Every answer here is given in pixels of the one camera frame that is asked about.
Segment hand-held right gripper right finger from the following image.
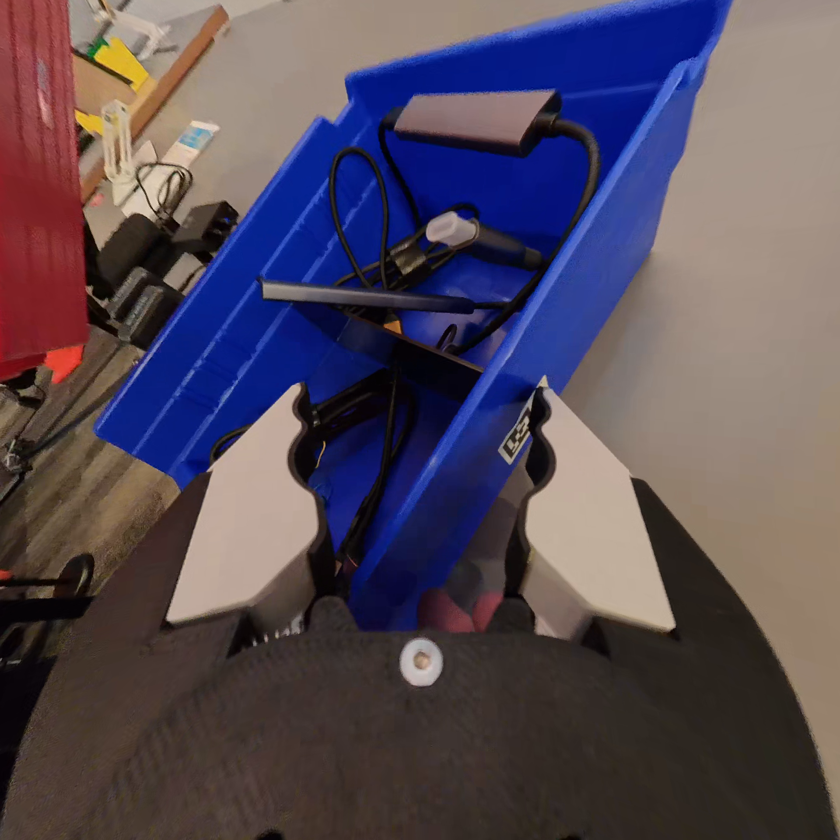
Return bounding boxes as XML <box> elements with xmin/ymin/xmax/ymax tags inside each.
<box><xmin>515</xmin><ymin>376</ymin><xmax>677</xmax><ymax>641</ymax></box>

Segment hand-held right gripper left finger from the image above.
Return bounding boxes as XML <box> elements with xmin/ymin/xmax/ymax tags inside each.
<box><xmin>165</xmin><ymin>382</ymin><xmax>339</xmax><ymax>641</ymax></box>

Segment red plastic bin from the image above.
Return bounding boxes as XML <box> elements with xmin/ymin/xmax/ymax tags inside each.
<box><xmin>0</xmin><ymin>0</ymin><xmax>91</xmax><ymax>382</ymax></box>

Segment blue plastic bin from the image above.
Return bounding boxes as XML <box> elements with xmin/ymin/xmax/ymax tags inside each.
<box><xmin>94</xmin><ymin>0</ymin><xmax>735</xmax><ymax>631</ymax></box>

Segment black bin divider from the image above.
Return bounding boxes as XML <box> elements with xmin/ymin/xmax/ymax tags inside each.
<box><xmin>331</xmin><ymin>308</ymin><xmax>488</xmax><ymax>403</ymax></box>

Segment black charger box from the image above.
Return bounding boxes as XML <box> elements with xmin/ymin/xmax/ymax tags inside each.
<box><xmin>107</xmin><ymin>266</ymin><xmax>185</xmax><ymax>347</ymax></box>
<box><xmin>176</xmin><ymin>200</ymin><xmax>240</xmax><ymax>256</ymax></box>
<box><xmin>97</xmin><ymin>213</ymin><xmax>173</xmax><ymax>284</ymax></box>

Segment white and blue packet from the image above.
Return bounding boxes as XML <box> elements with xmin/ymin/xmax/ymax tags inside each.
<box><xmin>163</xmin><ymin>120</ymin><xmax>221</xmax><ymax>166</ymax></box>

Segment wooden side desk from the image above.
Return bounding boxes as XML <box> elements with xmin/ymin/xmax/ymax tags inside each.
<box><xmin>71</xmin><ymin>3</ymin><xmax>231</xmax><ymax>204</ymax></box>

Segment yellow bin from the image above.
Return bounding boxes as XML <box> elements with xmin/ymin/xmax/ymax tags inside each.
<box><xmin>94</xmin><ymin>36</ymin><xmax>153</xmax><ymax>93</ymax></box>

